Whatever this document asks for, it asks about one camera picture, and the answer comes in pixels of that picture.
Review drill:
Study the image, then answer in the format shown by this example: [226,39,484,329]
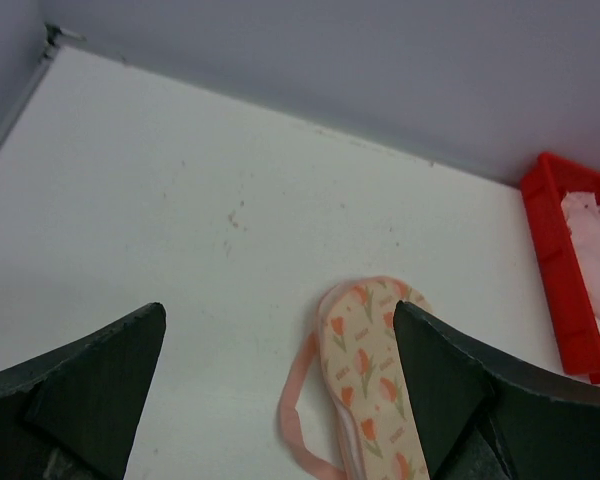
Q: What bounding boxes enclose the red plastic tray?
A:
[519,152,600,384]

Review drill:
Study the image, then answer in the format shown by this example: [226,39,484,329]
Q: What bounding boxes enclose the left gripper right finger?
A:
[394,302,600,479]

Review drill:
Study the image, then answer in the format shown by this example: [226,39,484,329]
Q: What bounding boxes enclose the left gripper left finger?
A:
[0,303,166,479]

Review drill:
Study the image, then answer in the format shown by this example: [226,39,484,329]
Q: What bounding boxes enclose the floral mesh laundry bag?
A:
[278,276,432,479]

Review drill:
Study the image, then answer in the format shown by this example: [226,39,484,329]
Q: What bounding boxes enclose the pink bra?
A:
[561,192,600,320]

